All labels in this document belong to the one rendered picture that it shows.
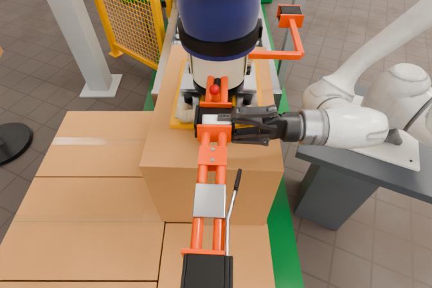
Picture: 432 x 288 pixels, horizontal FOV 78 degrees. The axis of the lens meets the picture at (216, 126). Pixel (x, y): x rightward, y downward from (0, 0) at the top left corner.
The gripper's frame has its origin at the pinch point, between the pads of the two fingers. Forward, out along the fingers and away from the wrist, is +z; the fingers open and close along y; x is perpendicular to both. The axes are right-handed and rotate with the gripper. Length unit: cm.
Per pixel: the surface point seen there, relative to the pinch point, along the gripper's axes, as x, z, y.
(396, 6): 291, -228, 103
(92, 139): 36, 60, 54
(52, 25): 243, 188, 109
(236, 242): -11, -9, 53
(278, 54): 28.9, -19.4, -1.1
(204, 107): 4.9, 3.1, -1.6
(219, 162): -11.5, -0.8, -1.5
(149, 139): 5.6, 19.6, 13.2
